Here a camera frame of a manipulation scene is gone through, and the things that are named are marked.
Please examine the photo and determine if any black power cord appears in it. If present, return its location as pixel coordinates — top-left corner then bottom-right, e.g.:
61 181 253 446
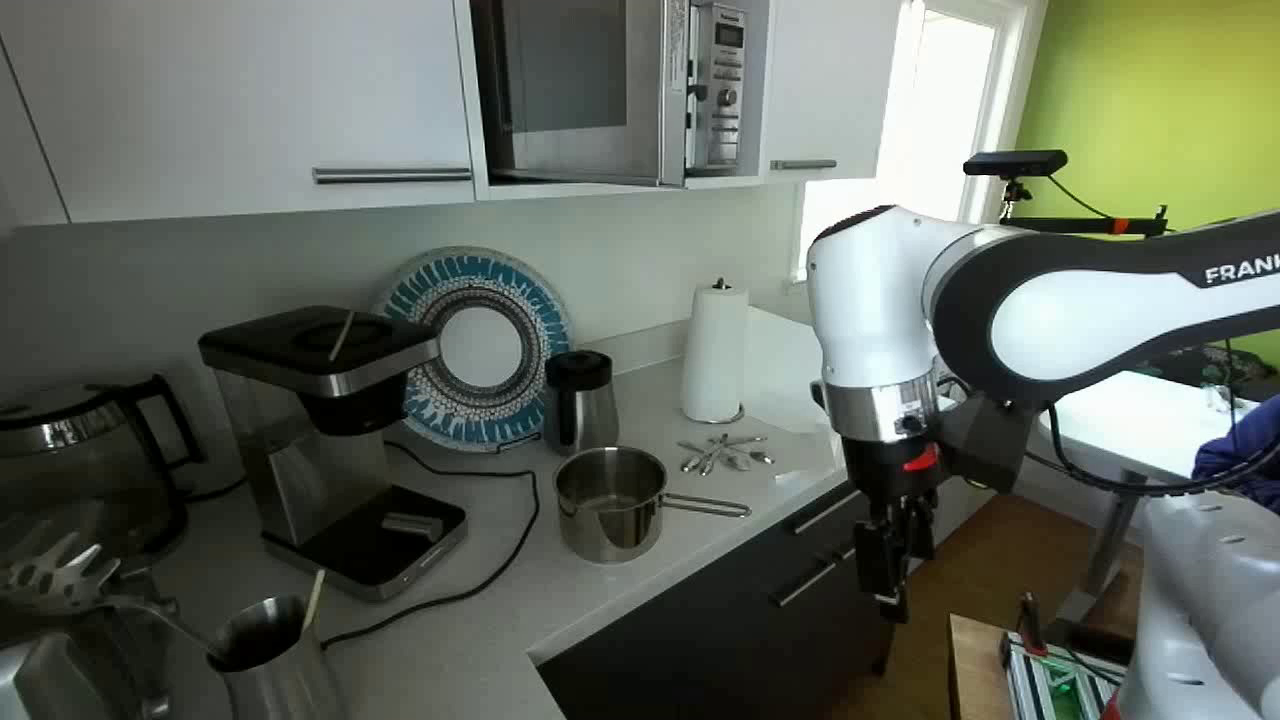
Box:
314 438 546 654

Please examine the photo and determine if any dark drawer cabinet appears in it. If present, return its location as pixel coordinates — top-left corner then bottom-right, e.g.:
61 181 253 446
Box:
537 438 997 720

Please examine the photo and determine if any steel saucepan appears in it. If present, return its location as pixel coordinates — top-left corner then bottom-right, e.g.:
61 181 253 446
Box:
553 446 754 567

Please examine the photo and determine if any white cabinet door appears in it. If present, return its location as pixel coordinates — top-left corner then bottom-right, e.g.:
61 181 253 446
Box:
764 0 909 181
0 0 478 230

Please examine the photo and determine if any wooden table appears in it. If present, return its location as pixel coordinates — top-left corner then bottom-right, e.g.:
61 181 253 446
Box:
949 611 1135 720

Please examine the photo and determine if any black slotted kitchen utensil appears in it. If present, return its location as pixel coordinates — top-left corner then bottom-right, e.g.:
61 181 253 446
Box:
0 519 131 619

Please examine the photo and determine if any blue patterned decorative plate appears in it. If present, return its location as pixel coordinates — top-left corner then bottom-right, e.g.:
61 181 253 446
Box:
377 245 580 458

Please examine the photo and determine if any steel cup with stirrer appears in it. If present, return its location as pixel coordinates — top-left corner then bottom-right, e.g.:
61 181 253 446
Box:
204 567 353 720

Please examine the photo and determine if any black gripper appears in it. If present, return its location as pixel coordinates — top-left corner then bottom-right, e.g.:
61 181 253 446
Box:
852 479 941 627

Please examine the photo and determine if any white green tool clutter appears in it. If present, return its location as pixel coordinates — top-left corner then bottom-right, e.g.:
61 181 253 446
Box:
999 591 1131 720

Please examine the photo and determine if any steel toaster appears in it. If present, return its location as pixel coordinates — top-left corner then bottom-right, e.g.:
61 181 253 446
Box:
0 606 232 720

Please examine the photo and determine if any black steel coffee maker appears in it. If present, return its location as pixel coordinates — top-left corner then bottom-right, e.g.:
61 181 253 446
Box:
195 299 470 606

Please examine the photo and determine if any white side table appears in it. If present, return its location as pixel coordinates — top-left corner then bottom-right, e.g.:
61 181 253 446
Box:
1043 367 1236 631

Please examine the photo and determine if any glass kettle black handle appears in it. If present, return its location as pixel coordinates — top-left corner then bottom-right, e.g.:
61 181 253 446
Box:
0 372 211 563

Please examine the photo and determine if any person blue sleeve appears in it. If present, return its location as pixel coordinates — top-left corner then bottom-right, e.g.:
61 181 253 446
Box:
1187 395 1280 516

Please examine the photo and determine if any stainless steel microwave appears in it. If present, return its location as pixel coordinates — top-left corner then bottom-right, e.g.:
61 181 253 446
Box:
469 0 777 193

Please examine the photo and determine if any steel measuring spoon set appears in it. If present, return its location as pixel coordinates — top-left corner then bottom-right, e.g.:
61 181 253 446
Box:
673 428 780 479

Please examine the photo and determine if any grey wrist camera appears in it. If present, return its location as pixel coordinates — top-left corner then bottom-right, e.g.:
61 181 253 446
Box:
931 394 1049 497

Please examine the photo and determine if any white paper towel roll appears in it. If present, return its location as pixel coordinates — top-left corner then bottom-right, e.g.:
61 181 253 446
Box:
674 277 836 433

